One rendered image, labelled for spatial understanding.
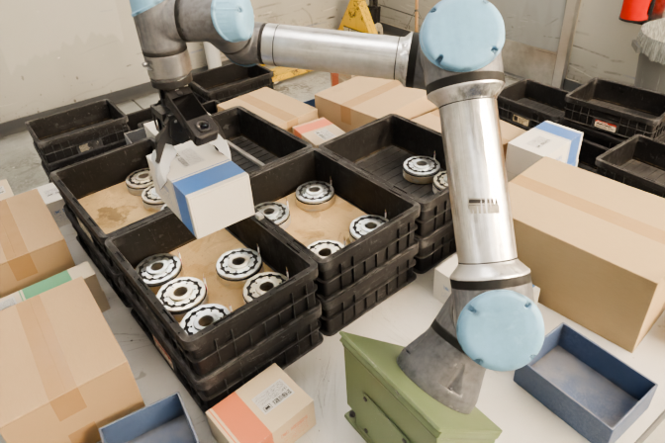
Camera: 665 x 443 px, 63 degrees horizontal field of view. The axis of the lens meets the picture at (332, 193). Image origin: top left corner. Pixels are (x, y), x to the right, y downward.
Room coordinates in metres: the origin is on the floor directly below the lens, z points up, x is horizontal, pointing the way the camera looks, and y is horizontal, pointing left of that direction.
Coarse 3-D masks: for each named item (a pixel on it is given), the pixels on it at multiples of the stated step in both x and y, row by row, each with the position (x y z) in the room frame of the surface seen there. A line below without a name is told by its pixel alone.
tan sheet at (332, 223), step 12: (288, 204) 1.20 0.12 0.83; (336, 204) 1.18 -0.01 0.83; (348, 204) 1.18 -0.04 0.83; (300, 216) 1.14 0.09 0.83; (312, 216) 1.13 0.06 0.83; (324, 216) 1.13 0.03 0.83; (336, 216) 1.13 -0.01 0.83; (348, 216) 1.12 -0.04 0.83; (360, 216) 1.12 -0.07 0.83; (288, 228) 1.09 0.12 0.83; (300, 228) 1.08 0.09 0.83; (312, 228) 1.08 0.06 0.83; (324, 228) 1.08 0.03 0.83; (336, 228) 1.07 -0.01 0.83; (348, 228) 1.07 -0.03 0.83; (300, 240) 1.04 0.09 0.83; (312, 240) 1.03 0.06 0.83; (336, 240) 1.03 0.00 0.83; (348, 240) 1.02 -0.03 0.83
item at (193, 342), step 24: (168, 216) 1.04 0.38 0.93; (288, 240) 0.91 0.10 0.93; (120, 264) 0.88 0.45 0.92; (312, 264) 0.83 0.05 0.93; (144, 288) 0.81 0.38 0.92; (288, 288) 0.77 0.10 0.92; (168, 312) 0.72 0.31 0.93; (240, 312) 0.71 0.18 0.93; (192, 336) 0.66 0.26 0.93; (216, 336) 0.68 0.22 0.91
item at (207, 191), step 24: (192, 144) 0.98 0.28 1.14; (192, 168) 0.89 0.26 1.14; (216, 168) 0.88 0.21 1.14; (240, 168) 0.87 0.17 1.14; (168, 192) 0.87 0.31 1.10; (192, 192) 0.80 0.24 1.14; (216, 192) 0.81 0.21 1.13; (240, 192) 0.84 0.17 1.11; (192, 216) 0.78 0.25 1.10; (216, 216) 0.81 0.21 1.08; (240, 216) 0.84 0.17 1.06
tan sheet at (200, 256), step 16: (208, 240) 1.06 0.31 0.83; (224, 240) 1.06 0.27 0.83; (192, 256) 1.00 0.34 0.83; (208, 256) 1.00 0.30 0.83; (192, 272) 0.95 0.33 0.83; (208, 272) 0.94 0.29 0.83; (208, 288) 0.89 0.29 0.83; (224, 288) 0.89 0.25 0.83; (208, 304) 0.84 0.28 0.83; (224, 304) 0.84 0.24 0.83; (240, 304) 0.83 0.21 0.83
